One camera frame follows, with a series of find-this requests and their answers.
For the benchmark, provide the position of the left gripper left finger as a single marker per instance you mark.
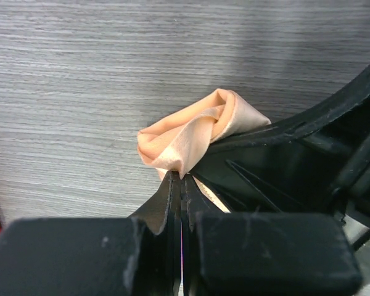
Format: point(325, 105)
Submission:
point(136, 255)

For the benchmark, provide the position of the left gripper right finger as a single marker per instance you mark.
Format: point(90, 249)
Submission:
point(261, 253)

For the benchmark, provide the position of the peach cloth napkin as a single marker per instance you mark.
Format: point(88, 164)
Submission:
point(179, 141)

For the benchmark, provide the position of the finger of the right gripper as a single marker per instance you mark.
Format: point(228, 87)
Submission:
point(315, 161)

